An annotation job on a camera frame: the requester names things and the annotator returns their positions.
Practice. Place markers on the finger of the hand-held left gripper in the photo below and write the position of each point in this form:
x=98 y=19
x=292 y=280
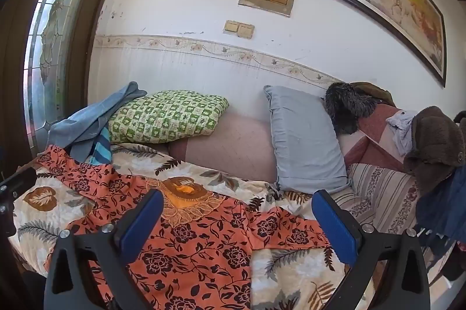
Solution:
x=18 y=182

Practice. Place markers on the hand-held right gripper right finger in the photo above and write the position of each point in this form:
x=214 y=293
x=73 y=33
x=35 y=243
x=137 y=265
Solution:
x=335 y=226

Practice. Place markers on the light blue pillow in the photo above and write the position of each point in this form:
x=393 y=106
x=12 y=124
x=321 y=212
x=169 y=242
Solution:
x=305 y=139

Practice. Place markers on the green checked pillow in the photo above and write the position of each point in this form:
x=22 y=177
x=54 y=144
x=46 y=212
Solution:
x=164 y=117

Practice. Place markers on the small pale grey cloth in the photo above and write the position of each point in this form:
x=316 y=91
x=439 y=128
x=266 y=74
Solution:
x=400 y=131

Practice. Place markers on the black fur hat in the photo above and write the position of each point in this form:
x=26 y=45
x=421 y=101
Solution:
x=346 y=106

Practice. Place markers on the pink patchwork quilt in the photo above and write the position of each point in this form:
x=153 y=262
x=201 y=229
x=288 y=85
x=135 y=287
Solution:
x=375 y=146

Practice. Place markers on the teal striped cloth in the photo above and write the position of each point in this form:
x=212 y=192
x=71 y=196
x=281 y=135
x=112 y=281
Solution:
x=102 y=150

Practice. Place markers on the striped floral bed cover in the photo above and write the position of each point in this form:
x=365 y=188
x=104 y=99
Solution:
x=386 y=190

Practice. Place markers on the navy blue garment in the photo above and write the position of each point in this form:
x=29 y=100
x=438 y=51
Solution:
x=447 y=204

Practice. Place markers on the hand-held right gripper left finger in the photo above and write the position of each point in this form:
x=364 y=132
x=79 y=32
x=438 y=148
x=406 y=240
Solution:
x=142 y=222

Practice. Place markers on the olive jacket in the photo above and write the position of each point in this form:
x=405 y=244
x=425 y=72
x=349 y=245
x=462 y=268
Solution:
x=375 y=91

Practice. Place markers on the pink quilted bolster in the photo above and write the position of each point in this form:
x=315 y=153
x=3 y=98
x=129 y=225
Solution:
x=236 y=142

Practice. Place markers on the cream leaf-print blanket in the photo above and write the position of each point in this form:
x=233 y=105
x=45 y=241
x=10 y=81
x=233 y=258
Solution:
x=225 y=182

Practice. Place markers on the beige wall switch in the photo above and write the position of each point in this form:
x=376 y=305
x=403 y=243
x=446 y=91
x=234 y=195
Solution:
x=231 y=27
x=245 y=30

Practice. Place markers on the stained glass window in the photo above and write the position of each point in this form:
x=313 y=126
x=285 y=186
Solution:
x=51 y=40

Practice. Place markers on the blue-grey cloth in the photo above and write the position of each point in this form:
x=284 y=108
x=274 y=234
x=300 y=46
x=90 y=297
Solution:
x=83 y=124

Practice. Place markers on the orange floral garment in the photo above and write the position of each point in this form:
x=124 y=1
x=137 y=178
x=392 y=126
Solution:
x=204 y=244

